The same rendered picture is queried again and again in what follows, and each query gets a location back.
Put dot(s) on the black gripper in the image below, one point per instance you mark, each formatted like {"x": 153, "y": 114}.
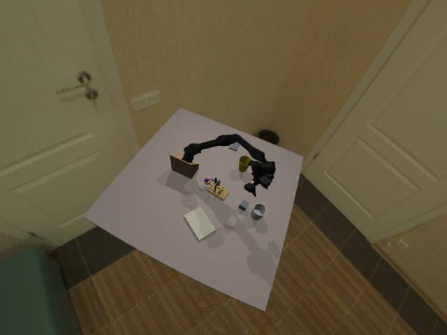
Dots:
{"x": 251, "y": 187}

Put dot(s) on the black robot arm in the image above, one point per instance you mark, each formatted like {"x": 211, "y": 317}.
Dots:
{"x": 267, "y": 167}

